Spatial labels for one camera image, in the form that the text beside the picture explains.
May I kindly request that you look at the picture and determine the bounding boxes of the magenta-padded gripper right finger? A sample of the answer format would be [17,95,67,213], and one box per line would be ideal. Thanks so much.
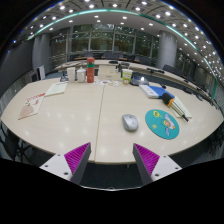
[132,143,183,186]

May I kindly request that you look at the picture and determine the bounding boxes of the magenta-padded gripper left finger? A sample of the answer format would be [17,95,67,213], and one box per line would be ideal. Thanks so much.
[39,142,92,186]

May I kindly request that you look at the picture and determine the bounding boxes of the silver grey computer mouse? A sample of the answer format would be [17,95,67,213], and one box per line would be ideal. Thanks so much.
[121,113,139,132]

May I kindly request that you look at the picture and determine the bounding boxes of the round teal cartoon mouse pad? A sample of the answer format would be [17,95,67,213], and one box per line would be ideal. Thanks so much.
[144,109,181,140]

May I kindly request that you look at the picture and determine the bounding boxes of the pale green notebook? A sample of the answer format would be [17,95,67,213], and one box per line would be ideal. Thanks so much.
[168,95,193,120]

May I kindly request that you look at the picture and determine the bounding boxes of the red printed paper leaflet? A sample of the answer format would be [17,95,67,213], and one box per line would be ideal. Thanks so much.
[18,92,47,120]

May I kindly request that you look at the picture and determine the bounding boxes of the blue and white book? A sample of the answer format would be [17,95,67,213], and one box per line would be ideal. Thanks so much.
[138,84,175,100]

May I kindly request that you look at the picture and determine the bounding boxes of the pale white booklet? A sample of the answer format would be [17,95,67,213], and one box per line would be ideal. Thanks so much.
[44,82,69,98]

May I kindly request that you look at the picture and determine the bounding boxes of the dark conference console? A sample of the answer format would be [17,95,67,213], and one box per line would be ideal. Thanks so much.
[129,75,150,87]

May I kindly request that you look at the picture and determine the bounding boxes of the colourful printed leaflet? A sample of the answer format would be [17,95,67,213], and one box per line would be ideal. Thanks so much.
[94,79,120,88]

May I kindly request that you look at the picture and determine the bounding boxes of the white lidded jar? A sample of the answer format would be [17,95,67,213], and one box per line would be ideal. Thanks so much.
[76,68,87,83]

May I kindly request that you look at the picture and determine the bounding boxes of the white paper cup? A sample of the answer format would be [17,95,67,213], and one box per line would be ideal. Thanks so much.
[66,66,77,84]

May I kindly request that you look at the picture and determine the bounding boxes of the green printed paper cup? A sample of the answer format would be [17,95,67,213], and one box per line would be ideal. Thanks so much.
[121,68,134,85]

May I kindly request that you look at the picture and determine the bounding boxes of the red bottle with green band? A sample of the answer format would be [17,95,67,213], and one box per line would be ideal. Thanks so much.
[86,57,96,84]

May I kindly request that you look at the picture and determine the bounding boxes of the white standing appliance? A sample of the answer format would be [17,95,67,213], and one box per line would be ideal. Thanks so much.
[36,64,46,81]

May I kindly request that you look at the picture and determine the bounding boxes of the beige cardboard box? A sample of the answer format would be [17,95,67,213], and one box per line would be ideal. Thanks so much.
[97,64,122,82]

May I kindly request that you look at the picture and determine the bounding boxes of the long curved conference table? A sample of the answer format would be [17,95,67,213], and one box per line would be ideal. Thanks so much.
[54,59,211,96]

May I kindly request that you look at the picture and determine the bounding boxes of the dark office chairs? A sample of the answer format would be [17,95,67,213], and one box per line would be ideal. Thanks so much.
[83,49,205,84]

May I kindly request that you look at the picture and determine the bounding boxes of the ceiling lights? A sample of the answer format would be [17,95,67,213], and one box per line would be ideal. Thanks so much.
[13,0,221,68]

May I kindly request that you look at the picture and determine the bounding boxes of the black microphone with orange ring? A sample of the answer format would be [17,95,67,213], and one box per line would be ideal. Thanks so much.
[161,92,190,123]

